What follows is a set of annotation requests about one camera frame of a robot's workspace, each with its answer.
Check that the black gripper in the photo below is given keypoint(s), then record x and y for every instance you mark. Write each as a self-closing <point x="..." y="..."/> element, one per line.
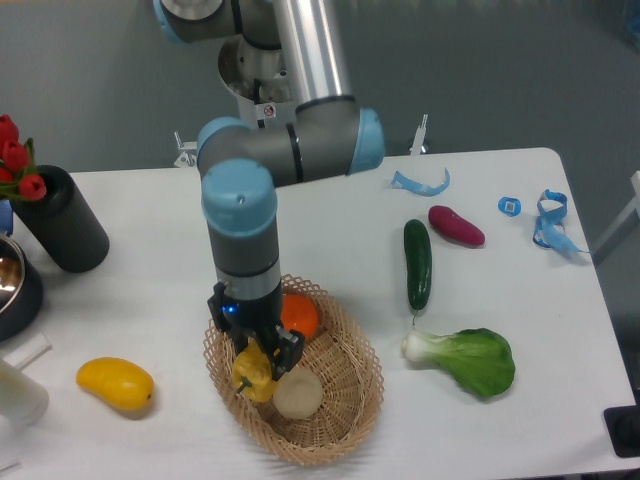
<point x="257" y="319"/>

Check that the yellow bell pepper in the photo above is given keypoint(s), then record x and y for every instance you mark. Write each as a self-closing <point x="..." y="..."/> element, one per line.
<point x="252" y="375"/>

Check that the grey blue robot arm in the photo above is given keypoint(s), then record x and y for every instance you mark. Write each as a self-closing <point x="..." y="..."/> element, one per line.
<point x="295" y="46"/>

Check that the woven wicker basket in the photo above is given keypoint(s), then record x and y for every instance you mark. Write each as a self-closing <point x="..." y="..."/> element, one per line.
<point x="346" y="363"/>

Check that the orange fruit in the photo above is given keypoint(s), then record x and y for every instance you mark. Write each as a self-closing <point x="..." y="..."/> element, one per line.
<point x="299" y="314"/>

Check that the beige round bun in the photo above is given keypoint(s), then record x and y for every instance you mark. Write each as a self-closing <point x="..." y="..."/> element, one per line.
<point x="299" y="394"/>

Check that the yellow mango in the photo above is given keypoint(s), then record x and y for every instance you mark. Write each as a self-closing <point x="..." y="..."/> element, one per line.
<point x="117" y="382"/>

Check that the green cucumber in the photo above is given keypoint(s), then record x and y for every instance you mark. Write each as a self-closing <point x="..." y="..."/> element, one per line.
<point x="419" y="263"/>

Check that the blue curved ribbon strip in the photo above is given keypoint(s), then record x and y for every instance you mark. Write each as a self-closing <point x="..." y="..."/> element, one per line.
<point x="401" y="182"/>

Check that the green bok choy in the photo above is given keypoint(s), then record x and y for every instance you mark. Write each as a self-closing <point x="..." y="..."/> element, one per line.
<point x="479" y="360"/>

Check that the purple sweet potato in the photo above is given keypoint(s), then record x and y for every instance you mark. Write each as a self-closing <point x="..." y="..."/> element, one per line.
<point x="454" y="228"/>

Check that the black cylindrical vase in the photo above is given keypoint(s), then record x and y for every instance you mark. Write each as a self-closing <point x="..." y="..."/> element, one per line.
<point x="64" y="223"/>

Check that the white plastic bottle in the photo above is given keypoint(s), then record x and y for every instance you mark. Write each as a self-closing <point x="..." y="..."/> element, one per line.
<point x="23" y="400"/>

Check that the dark metal bowl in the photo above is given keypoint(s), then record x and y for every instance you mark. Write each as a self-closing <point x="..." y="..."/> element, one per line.
<point x="22" y="290"/>

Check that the blue round sticker tag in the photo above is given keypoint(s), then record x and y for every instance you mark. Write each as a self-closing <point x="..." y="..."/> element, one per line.
<point x="509" y="206"/>

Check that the red tulip flowers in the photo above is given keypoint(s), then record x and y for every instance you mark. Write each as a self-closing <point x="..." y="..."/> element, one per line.
<point x="20" y="178"/>

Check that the blue crumpled ribbon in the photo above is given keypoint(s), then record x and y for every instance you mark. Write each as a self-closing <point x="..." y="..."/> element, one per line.
<point x="549" y="230"/>

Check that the black device at table edge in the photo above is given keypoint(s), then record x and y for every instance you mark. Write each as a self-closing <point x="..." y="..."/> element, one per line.
<point x="623" y="428"/>

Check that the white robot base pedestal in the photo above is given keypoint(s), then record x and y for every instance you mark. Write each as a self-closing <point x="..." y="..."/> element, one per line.
<point x="258" y="80"/>

